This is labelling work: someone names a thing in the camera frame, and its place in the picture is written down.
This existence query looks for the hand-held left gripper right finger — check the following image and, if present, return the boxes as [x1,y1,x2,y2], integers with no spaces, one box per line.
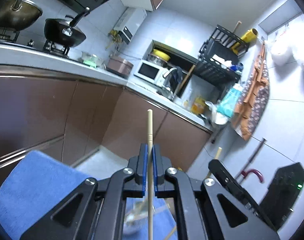
[153,144,281,240]

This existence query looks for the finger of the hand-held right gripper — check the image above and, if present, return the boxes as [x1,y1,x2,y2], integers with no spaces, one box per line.
[208,159,277,231]

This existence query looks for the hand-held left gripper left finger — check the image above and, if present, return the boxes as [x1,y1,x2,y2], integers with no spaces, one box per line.
[20,143,149,240]

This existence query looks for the clear plastic container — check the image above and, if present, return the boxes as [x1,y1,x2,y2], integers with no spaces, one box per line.
[123,197,178,236]

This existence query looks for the hanging kitchen utensils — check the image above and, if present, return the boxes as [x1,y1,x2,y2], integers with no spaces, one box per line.
[106,29,123,52]

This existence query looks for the yellow bottle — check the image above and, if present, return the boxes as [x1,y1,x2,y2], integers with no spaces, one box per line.
[190,95,207,116]

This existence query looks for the teal plastic pack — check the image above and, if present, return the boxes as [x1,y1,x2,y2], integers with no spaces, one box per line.
[217,84,243,117]

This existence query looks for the orange patterned apron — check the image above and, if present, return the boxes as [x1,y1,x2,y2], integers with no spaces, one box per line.
[232,42,271,141]

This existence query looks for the wooden rolling pin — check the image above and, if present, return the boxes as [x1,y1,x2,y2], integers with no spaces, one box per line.
[173,64,195,98]

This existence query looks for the dark cloth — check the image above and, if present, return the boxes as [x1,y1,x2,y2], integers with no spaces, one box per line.
[170,67,185,84]

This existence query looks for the chrome faucet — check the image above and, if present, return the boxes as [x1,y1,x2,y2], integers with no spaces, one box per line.
[162,67,178,98]

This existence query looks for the white microwave oven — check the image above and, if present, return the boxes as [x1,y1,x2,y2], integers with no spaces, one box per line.
[134,59,169,86]

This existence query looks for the glass bowl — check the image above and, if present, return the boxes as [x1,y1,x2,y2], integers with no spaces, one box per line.
[147,54,167,68]

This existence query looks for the grey kitchen countertop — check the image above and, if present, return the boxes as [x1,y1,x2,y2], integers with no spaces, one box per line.
[0,44,215,133]

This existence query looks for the yellow bowl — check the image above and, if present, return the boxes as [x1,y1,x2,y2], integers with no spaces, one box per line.
[152,49,171,62]

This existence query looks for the blue fleece towel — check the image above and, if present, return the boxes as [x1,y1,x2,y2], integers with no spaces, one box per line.
[0,150,178,240]

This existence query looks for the green lidded food container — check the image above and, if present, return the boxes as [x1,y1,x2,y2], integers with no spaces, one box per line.
[81,51,104,69]

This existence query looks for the black dish rack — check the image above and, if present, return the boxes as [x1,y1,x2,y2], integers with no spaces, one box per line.
[193,24,250,101]

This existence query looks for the white plastic bag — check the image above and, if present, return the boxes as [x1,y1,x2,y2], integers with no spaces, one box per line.
[264,26,304,67]

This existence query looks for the yellow roll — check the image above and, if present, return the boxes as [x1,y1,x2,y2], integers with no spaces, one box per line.
[230,29,258,54]

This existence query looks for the white water heater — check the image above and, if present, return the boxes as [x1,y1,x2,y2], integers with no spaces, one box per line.
[113,7,148,44]

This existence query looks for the gas stove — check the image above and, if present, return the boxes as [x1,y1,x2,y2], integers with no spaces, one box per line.
[0,29,71,58]

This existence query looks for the black frying pan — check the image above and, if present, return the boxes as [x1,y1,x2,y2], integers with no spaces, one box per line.
[44,7,91,48]

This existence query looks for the brass coloured wok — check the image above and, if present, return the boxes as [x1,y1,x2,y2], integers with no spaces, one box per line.
[0,0,43,30]

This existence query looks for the umbrella with red handle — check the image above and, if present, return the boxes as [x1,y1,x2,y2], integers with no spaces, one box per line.
[235,138,266,183]

